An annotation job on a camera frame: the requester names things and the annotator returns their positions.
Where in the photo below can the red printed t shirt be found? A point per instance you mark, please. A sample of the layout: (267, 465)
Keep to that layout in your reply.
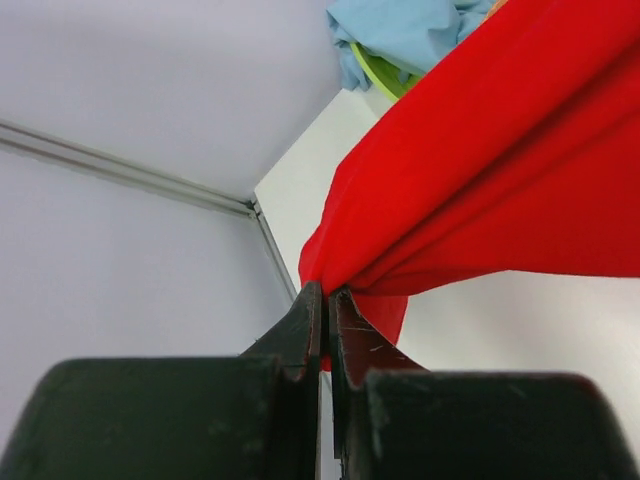
(518, 151)

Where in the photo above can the light blue t shirt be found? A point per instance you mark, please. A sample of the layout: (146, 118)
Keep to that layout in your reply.
(412, 35)

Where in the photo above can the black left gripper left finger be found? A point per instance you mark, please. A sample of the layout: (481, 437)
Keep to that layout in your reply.
(251, 416)

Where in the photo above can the green plastic basin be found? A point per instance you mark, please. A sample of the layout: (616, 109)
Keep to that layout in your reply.
(389, 79)

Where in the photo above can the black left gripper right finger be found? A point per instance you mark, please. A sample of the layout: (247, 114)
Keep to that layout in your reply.
(394, 419)

